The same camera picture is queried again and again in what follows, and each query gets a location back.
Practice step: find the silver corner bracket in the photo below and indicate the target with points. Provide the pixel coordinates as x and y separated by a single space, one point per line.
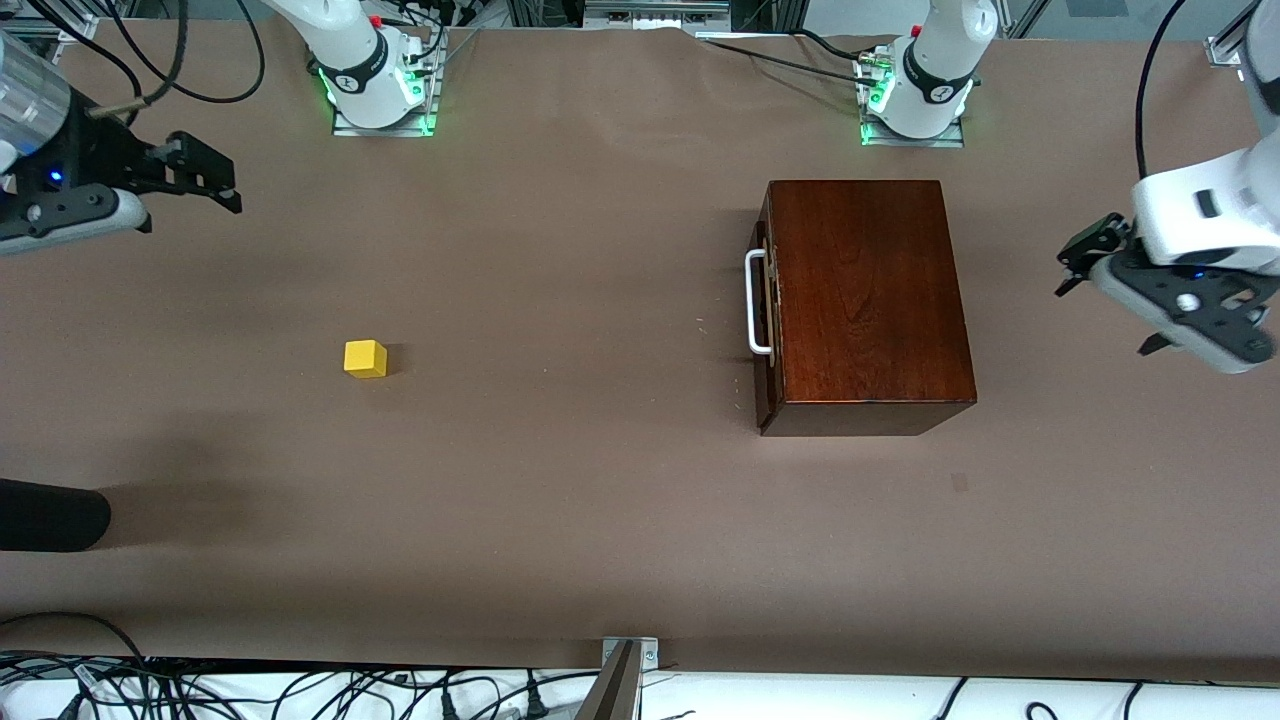
648 655

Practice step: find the brown paper table cover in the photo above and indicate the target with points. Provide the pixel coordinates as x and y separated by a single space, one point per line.
500 450

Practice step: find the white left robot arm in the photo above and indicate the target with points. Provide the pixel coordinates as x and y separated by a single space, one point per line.
940 60

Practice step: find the dark brown wooden cabinet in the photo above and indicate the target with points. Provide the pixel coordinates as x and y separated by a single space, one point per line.
870 300

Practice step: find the aluminium corner profile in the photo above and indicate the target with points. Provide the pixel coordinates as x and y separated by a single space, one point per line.
1222 50

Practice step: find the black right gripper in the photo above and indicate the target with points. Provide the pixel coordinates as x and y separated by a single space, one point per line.
97 155

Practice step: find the dark grey metal bar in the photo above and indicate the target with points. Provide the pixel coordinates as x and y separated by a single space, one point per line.
612 690

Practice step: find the yellow block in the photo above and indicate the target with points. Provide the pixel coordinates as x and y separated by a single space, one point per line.
365 358

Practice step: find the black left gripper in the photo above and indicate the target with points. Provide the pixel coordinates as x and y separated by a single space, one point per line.
1098 240

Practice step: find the black foam-covered pole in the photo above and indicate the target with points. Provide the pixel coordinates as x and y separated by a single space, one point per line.
50 515

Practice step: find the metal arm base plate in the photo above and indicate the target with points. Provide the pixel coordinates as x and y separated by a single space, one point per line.
385 131
945 142

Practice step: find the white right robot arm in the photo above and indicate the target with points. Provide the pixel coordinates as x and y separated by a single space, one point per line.
350 40

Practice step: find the light wood drawer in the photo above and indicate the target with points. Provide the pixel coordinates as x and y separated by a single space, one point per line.
768 390

